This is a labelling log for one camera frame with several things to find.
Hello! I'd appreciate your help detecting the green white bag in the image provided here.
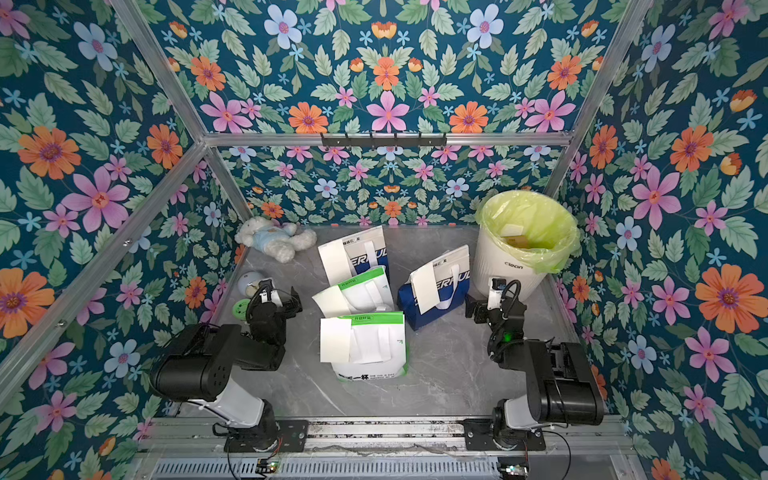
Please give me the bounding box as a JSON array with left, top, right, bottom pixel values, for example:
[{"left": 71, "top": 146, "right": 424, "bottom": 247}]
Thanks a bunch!
[
  {"left": 328, "top": 312, "right": 407, "bottom": 381},
  {"left": 337, "top": 266, "right": 395, "bottom": 315}
]

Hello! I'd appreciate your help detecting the front green white bag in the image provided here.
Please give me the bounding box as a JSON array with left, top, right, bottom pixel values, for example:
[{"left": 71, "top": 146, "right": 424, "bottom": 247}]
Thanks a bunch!
[{"left": 328, "top": 312, "right": 407, "bottom": 381}]

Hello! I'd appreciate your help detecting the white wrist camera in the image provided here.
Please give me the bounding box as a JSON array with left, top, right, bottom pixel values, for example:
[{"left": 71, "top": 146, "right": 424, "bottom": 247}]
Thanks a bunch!
[
  {"left": 487, "top": 278, "right": 506, "bottom": 310},
  {"left": 259, "top": 279, "right": 283, "bottom": 307}
]

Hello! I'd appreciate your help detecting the right blue white bag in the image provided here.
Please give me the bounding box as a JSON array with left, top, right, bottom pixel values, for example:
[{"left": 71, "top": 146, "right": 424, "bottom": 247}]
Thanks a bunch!
[{"left": 397, "top": 245, "right": 470, "bottom": 331}]

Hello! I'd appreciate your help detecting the middle green white bag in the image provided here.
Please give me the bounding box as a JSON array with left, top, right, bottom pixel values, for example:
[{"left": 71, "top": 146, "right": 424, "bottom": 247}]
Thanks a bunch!
[{"left": 337, "top": 266, "right": 395, "bottom": 315}]

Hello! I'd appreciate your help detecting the white blue plush bear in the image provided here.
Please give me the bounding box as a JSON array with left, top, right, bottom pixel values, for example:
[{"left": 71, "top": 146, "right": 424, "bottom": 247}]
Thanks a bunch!
[{"left": 235, "top": 217, "right": 317, "bottom": 264}]

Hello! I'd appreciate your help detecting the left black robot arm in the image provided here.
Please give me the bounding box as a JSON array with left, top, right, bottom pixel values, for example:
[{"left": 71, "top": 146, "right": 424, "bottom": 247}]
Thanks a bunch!
[{"left": 150, "top": 281, "right": 303, "bottom": 453}]

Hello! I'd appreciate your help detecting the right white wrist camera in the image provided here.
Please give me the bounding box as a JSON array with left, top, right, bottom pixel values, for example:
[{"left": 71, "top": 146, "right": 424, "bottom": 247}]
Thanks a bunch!
[{"left": 487, "top": 278, "right": 506, "bottom": 310}]

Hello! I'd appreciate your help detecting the blue white bag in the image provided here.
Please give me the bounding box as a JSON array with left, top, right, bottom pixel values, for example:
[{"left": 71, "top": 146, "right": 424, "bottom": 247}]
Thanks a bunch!
[
  {"left": 397, "top": 245, "right": 470, "bottom": 331},
  {"left": 339, "top": 226, "right": 390, "bottom": 275}
]

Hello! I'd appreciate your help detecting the rear blue white bag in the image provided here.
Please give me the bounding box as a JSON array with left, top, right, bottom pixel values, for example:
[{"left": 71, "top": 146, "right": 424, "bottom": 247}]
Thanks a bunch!
[{"left": 339, "top": 226, "right": 390, "bottom": 275}]

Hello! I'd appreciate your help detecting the white trash bin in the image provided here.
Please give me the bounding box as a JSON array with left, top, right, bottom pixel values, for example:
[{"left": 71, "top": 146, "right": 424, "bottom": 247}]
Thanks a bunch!
[{"left": 471, "top": 190, "right": 582, "bottom": 302}]

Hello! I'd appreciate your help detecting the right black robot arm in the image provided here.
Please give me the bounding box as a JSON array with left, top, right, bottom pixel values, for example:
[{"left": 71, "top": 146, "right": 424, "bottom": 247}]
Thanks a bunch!
[{"left": 465, "top": 293, "right": 605, "bottom": 450}]

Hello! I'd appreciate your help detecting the bag white receipt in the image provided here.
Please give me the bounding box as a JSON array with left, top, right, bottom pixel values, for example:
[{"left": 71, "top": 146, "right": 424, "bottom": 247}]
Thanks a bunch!
[
  {"left": 320, "top": 317, "right": 352, "bottom": 363},
  {"left": 410, "top": 262, "right": 440, "bottom": 314},
  {"left": 312, "top": 285, "right": 351, "bottom": 318},
  {"left": 318, "top": 239, "right": 357, "bottom": 285}
]

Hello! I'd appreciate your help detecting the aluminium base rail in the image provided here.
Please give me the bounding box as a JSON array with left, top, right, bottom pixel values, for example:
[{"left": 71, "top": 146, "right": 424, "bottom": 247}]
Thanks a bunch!
[{"left": 140, "top": 416, "right": 634, "bottom": 457}]

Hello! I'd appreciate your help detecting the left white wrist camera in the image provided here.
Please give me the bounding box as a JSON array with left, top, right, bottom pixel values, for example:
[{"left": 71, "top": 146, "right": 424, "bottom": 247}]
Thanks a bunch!
[{"left": 259, "top": 279, "right": 283, "bottom": 307}]

